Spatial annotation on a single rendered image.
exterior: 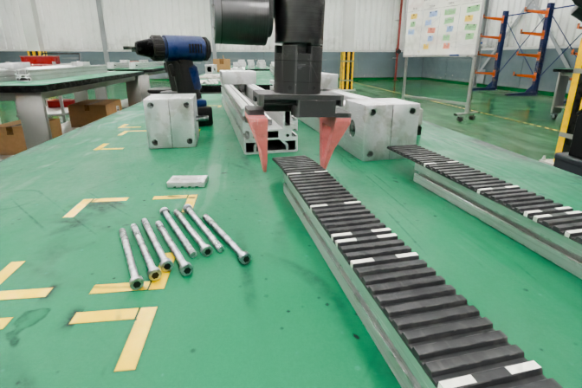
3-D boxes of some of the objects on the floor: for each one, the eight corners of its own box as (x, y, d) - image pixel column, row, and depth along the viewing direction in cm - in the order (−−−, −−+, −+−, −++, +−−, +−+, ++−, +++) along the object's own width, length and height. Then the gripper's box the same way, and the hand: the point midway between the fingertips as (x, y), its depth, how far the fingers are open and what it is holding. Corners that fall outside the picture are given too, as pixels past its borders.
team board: (390, 110, 676) (398, -4, 618) (410, 108, 697) (420, -3, 639) (457, 122, 547) (476, -20, 489) (479, 119, 569) (501, -17, 510)
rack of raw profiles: (467, 90, 1081) (478, 10, 1015) (494, 89, 1091) (507, 10, 1025) (557, 103, 768) (581, -10, 702) (594, 103, 778) (623, -10, 712)
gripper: (249, 41, 38) (249, 180, 42) (358, 45, 41) (347, 176, 45) (243, 43, 44) (244, 164, 49) (338, 47, 47) (330, 161, 51)
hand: (294, 164), depth 47 cm, fingers open, 8 cm apart
